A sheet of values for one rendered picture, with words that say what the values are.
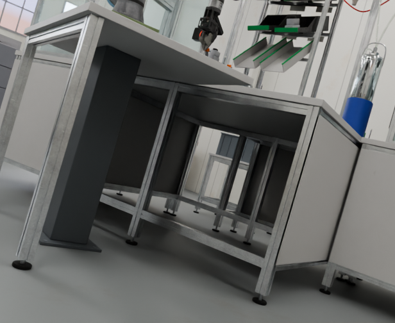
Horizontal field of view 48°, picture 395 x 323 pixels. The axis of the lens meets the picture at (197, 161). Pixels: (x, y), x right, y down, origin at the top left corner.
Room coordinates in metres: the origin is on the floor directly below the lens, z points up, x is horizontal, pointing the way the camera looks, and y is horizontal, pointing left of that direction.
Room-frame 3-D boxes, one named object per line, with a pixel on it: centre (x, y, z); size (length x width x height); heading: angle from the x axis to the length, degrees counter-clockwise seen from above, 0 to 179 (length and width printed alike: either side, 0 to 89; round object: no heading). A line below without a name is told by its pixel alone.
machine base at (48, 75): (3.34, 0.73, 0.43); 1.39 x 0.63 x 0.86; 147
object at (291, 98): (2.75, -0.16, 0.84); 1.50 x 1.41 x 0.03; 57
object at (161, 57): (1.92, 0.42, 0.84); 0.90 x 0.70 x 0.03; 35
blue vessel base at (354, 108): (2.72, -0.86, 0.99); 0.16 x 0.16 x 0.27
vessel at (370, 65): (2.72, -0.86, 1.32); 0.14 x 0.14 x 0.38
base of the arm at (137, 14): (1.89, 0.46, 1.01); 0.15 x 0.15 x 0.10
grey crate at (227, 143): (4.44, -0.51, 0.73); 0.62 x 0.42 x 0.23; 57
